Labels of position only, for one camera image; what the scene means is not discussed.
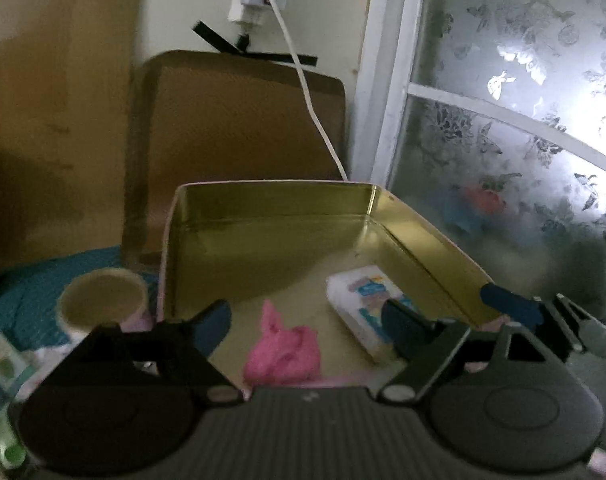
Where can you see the teal packet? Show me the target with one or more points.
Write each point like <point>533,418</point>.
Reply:
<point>16,372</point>

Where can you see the green cloth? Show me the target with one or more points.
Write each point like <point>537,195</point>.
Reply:
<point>12,452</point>

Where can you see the frosted glass window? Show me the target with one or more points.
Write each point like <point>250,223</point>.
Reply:
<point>489,118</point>

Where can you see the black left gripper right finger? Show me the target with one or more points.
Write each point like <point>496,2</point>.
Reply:
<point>427,347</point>

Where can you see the pink knitted toy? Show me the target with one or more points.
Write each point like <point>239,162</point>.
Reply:
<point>282,356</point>

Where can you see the small white wipes pack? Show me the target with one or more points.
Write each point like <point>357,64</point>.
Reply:
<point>358,296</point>

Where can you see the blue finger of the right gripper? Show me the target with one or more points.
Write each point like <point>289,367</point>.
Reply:
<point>561,324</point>

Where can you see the round paper cup container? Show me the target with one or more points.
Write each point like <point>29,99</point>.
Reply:
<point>109,295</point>

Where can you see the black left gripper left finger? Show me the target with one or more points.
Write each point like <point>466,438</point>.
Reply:
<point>183,349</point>

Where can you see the pink tin box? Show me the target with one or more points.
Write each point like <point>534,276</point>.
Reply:
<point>248,242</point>

